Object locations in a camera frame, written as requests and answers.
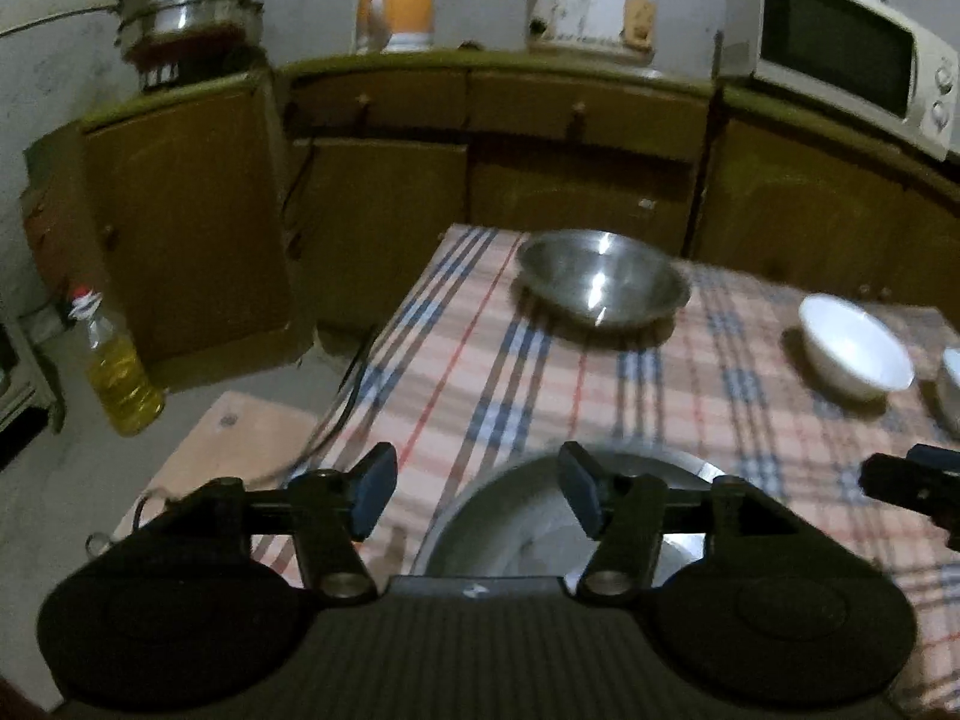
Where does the large white bowl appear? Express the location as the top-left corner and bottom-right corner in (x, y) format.
(799, 294), (917, 402)

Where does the white microwave oven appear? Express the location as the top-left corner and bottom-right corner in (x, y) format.
(716, 0), (960, 162)

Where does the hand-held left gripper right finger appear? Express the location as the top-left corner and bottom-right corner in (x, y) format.
(557, 441), (797, 606)

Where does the white rice cooker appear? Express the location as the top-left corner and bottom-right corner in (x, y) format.
(517, 0), (665, 68)

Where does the small white bowl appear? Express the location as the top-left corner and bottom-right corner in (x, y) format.
(934, 347), (960, 440)

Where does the steel bowl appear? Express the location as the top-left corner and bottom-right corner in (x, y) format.
(514, 231), (692, 331)

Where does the plaid tablecloth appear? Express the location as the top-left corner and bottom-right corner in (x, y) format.
(247, 223), (960, 713)

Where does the steel steamer pot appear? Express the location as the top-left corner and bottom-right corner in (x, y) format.
(112, 0), (271, 61)

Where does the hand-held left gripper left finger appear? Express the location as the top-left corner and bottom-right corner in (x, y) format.
(176, 441), (400, 606)

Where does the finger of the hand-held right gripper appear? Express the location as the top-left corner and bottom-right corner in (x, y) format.
(859, 444), (960, 537)

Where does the metal stove stand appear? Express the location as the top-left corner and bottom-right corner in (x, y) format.
(0, 311), (67, 451)

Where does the wooden kitchen cabinet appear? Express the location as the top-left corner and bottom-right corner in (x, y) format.
(22, 49), (960, 391)

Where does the large steel plate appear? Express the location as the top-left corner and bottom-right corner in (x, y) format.
(411, 439), (740, 593)

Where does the black induction cooker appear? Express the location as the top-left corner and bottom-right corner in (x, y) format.
(124, 37), (263, 95)

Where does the cooking oil bottle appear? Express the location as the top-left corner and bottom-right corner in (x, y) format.
(69, 285), (166, 437)

